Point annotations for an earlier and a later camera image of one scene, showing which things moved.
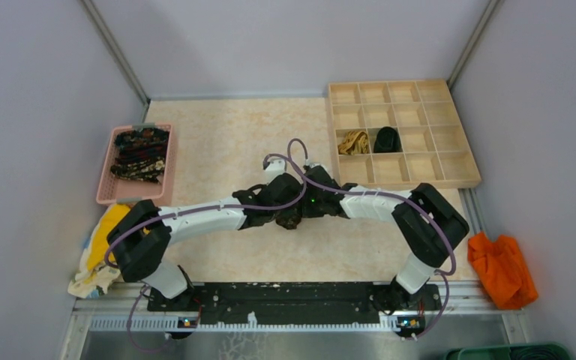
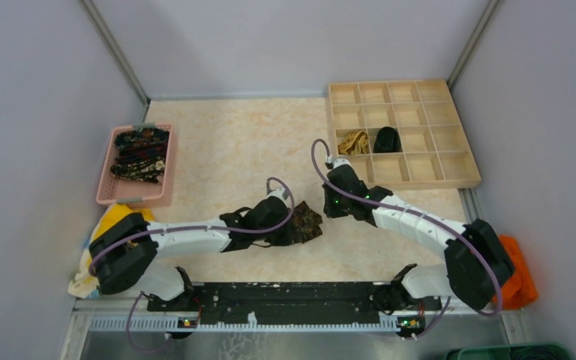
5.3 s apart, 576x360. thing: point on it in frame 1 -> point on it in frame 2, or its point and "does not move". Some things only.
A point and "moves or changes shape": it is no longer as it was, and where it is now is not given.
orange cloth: x=502 y=270 does not move
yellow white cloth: x=95 y=276 does not move
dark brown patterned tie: x=289 y=219 moves or changes shape
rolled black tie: x=387 y=141 does not move
